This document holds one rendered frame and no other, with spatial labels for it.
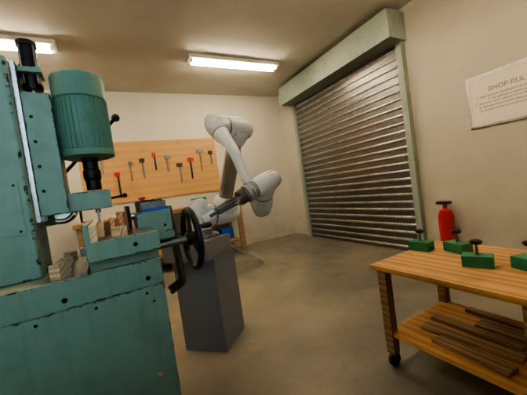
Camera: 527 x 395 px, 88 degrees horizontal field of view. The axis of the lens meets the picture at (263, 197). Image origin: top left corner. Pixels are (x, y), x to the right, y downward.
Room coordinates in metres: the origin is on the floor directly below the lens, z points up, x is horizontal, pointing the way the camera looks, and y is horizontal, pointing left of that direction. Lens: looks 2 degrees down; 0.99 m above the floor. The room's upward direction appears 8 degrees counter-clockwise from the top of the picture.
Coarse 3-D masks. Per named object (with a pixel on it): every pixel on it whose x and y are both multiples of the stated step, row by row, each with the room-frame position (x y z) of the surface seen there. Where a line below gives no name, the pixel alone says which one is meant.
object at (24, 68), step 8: (16, 40) 0.97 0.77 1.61; (24, 40) 0.97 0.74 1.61; (24, 48) 0.97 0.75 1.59; (32, 48) 0.99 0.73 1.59; (24, 56) 0.97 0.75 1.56; (32, 56) 0.99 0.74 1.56; (24, 64) 0.97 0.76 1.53; (32, 64) 0.98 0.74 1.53; (24, 72) 0.96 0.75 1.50; (32, 72) 0.97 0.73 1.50; (40, 72) 0.98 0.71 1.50; (24, 80) 0.97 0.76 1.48; (32, 80) 0.98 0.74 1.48; (40, 80) 1.00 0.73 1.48; (24, 88) 0.97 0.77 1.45; (32, 88) 0.98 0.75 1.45; (40, 88) 0.99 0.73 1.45
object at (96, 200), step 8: (80, 192) 1.01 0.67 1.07; (88, 192) 1.02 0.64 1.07; (96, 192) 1.04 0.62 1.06; (104, 192) 1.05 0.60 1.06; (72, 200) 1.00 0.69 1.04; (80, 200) 1.01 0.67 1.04; (88, 200) 1.02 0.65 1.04; (96, 200) 1.03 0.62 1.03; (104, 200) 1.05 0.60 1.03; (72, 208) 0.99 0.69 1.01; (80, 208) 1.01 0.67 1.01; (88, 208) 1.02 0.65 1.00; (96, 208) 1.03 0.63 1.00
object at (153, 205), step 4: (140, 200) 1.20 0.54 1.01; (160, 200) 1.16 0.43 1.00; (164, 200) 1.17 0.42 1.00; (136, 204) 1.19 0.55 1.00; (140, 204) 1.13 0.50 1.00; (144, 204) 1.13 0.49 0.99; (148, 204) 1.13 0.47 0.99; (152, 204) 1.14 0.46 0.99; (156, 204) 1.15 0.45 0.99; (160, 204) 1.16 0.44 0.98; (164, 204) 1.16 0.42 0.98; (136, 208) 1.19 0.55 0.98; (140, 208) 1.15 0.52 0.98; (144, 208) 1.12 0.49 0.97; (148, 208) 1.13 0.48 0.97; (152, 208) 1.14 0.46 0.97; (156, 208) 1.15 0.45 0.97; (160, 208) 1.15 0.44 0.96; (164, 208) 1.16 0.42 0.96
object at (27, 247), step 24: (0, 72) 0.87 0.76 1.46; (0, 96) 0.86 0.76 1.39; (0, 120) 0.86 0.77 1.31; (0, 144) 0.85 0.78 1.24; (0, 168) 0.85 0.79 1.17; (24, 168) 0.89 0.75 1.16; (0, 192) 0.84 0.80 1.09; (24, 192) 0.87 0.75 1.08; (0, 216) 0.84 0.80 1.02; (24, 216) 0.87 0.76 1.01; (0, 240) 0.84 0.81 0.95; (24, 240) 0.86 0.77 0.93; (48, 240) 1.05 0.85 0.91; (0, 264) 0.83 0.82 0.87; (24, 264) 0.86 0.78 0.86; (48, 264) 0.98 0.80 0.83
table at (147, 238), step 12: (132, 228) 1.13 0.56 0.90; (144, 228) 1.05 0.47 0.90; (108, 240) 0.84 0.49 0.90; (120, 240) 0.86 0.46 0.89; (132, 240) 0.87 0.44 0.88; (144, 240) 0.89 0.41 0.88; (156, 240) 0.91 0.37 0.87; (96, 252) 0.82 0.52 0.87; (108, 252) 0.84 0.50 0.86; (120, 252) 0.86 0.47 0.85; (132, 252) 0.87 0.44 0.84
